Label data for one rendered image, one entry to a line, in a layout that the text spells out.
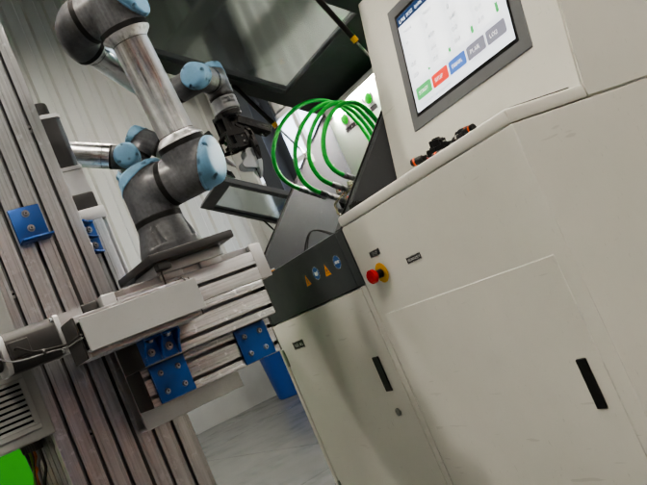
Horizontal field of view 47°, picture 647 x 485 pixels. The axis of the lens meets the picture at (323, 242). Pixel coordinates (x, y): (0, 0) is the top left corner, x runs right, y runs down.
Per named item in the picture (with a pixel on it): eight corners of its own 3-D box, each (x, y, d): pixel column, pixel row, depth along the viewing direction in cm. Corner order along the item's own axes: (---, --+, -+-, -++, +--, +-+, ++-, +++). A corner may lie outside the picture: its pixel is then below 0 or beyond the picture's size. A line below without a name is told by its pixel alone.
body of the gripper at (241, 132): (225, 159, 218) (209, 122, 219) (250, 152, 222) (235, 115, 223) (234, 149, 211) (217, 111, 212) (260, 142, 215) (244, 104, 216)
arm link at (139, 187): (150, 227, 188) (130, 178, 190) (194, 205, 185) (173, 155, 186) (124, 228, 177) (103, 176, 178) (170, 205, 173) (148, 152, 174)
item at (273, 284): (272, 325, 253) (254, 282, 254) (284, 320, 255) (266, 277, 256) (357, 287, 199) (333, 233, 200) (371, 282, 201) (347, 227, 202)
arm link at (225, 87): (190, 69, 216) (203, 74, 224) (204, 103, 215) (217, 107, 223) (213, 56, 214) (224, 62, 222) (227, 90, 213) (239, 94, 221)
